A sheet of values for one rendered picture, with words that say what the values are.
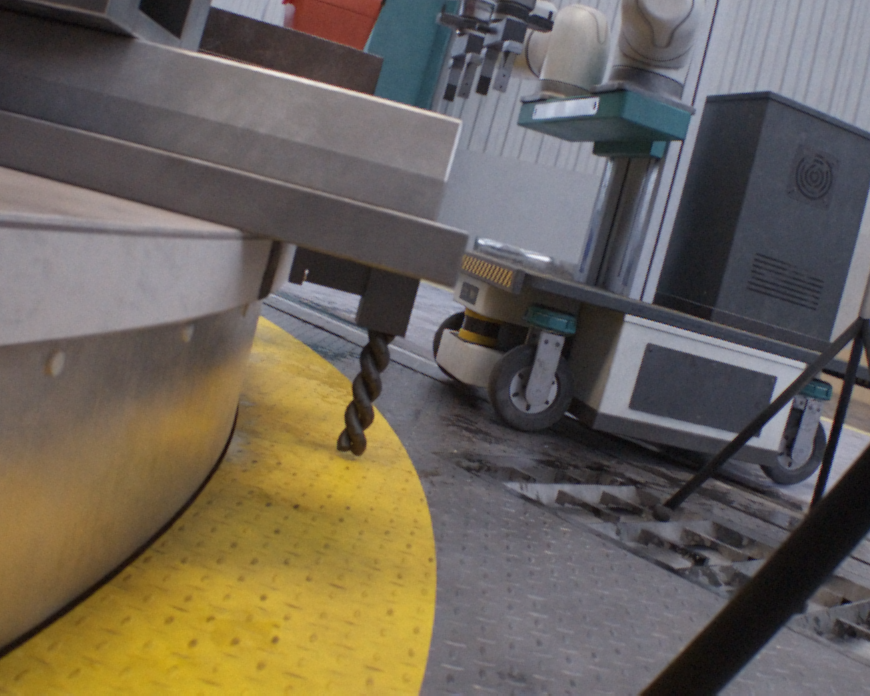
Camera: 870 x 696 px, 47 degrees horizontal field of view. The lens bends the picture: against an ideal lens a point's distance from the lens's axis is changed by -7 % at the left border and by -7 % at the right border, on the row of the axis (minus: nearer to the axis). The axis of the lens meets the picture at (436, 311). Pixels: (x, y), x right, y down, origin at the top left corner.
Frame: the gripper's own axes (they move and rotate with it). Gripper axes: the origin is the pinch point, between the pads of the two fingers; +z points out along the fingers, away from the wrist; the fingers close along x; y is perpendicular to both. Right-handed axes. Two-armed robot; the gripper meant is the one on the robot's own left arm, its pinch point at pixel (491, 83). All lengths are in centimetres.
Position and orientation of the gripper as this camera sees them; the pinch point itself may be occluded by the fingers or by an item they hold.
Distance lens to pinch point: 221.6
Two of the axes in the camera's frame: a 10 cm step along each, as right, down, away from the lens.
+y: -9.3, -2.4, -2.7
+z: -2.7, 9.6, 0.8
